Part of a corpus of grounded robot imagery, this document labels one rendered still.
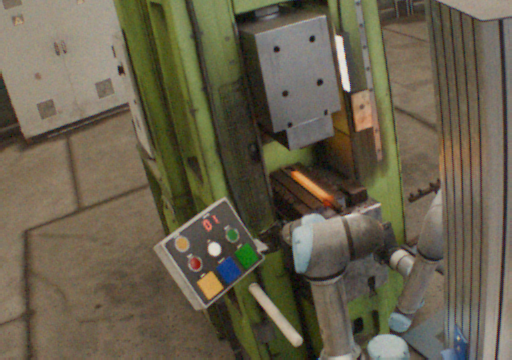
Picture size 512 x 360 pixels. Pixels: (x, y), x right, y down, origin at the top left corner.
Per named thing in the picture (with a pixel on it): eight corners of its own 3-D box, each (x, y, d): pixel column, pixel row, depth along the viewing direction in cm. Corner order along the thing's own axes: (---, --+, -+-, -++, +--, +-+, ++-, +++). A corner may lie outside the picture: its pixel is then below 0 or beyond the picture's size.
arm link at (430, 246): (457, 235, 161) (409, 339, 191) (465, 215, 169) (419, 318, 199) (421, 220, 164) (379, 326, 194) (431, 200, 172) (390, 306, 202)
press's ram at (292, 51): (359, 103, 237) (344, 10, 218) (274, 133, 224) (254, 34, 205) (310, 81, 271) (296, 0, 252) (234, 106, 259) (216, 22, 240)
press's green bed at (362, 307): (393, 348, 297) (388, 282, 275) (332, 380, 285) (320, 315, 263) (341, 298, 342) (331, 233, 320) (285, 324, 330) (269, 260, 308)
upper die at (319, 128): (334, 135, 237) (330, 113, 232) (290, 151, 230) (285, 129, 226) (288, 108, 271) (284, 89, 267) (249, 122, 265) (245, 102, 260)
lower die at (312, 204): (345, 210, 254) (343, 193, 250) (305, 227, 247) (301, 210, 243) (301, 175, 288) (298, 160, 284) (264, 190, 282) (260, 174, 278)
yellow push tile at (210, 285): (223, 287, 209) (212, 271, 209) (209, 299, 204) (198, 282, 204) (221, 288, 211) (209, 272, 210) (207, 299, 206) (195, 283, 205)
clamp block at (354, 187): (369, 199, 258) (367, 187, 254) (353, 207, 255) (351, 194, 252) (355, 189, 267) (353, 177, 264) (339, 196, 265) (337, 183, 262)
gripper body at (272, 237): (269, 224, 208) (289, 216, 198) (282, 244, 209) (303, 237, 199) (255, 235, 203) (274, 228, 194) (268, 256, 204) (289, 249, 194)
